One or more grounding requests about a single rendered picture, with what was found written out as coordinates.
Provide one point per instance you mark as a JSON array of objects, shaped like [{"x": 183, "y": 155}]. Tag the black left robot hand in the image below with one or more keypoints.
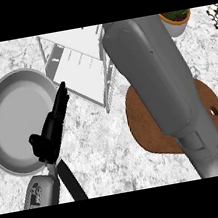
[{"x": 52, "y": 131}]

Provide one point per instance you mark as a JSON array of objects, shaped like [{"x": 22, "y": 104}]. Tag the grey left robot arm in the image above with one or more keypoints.
[{"x": 41, "y": 192}]

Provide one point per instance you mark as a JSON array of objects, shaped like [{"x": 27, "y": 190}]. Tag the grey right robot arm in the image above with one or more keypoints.
[{"x": 153, "y": 82}]

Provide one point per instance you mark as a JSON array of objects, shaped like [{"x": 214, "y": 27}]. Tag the brown wooden cutting board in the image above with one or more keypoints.
[{"x": 144, "y": 125}]

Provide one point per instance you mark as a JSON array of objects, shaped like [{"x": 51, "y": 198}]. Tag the potted plant in pale pot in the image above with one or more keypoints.
[{"x": 176, "y": 23}]

